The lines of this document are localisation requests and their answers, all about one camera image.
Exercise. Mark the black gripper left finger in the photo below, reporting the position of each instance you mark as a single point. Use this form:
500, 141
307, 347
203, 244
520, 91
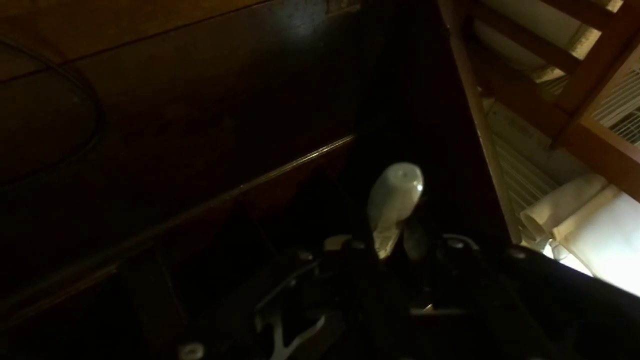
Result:
362, 257

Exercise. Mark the white radiator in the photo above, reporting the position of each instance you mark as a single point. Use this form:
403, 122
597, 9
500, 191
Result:
527, 172

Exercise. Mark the white bed mattress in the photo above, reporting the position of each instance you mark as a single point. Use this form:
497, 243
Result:
600, 233

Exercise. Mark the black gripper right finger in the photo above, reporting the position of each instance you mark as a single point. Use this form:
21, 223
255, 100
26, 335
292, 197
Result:
416, 241

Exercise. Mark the dark wooden secretary cabinet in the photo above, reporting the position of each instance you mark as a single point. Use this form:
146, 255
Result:
200, 132

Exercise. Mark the wooden chair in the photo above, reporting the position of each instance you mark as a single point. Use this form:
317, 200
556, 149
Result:
600, 152

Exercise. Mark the pale oval object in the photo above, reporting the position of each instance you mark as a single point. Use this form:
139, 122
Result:
393, 192

